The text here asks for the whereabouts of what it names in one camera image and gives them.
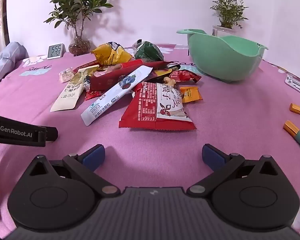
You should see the clear plastic packet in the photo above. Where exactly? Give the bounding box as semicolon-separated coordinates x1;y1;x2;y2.
132;39;143;53

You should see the small plain red packet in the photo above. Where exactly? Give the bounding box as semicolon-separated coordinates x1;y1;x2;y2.
84;90;104;101

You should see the small orange packet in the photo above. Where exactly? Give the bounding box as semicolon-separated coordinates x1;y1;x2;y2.
179;86;203;103

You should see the dark green snack packet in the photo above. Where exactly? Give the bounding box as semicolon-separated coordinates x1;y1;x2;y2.
133;40;165;62

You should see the yellow chip bag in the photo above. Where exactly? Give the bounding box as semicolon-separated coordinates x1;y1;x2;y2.
90;42;134;66

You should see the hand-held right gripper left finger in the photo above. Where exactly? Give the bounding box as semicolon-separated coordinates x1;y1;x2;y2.
22;144;121;198

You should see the large red white snack packet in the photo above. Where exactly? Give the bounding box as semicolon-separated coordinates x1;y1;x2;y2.
119;81;197;130

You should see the white blue stick packet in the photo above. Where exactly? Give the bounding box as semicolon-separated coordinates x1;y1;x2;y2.
81;65;153;127

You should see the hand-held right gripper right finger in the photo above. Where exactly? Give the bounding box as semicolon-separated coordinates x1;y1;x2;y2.
186;144;282;198

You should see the blue grey cloth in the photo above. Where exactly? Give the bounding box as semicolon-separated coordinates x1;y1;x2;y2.
0;42;29;90

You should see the white digital clock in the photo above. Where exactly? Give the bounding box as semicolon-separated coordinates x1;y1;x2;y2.
47;44;65;60

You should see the small white candy packet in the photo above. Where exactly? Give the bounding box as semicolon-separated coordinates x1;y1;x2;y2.
59;67;74;83

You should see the dark red packet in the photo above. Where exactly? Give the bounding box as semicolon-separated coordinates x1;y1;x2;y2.
89;60;165;92

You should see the white nail clipper kit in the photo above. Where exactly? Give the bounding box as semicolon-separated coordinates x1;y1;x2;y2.
284;71;300;95

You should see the small red white-print packet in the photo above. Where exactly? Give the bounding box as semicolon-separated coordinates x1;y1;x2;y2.
169;70;202;83

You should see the pink floral tablecloth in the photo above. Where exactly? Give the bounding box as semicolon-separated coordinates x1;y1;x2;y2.
0;42;300;233

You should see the leafy plant in glass vase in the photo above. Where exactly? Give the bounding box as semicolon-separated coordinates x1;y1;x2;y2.
44;0;120;56

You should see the black snack packet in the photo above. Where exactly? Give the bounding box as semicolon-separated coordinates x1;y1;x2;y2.
150;64;182;78

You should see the small plant in white pot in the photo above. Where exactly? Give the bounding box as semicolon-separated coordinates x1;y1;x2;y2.
210;0;249;37

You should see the cream long snack packet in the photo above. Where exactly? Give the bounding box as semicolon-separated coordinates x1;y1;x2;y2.
50;65;100;112

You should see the green plastic bowl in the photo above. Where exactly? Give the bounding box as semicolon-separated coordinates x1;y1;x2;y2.
176;29;268;82

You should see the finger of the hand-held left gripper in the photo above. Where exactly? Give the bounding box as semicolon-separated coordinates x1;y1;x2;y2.
45;126;59;142

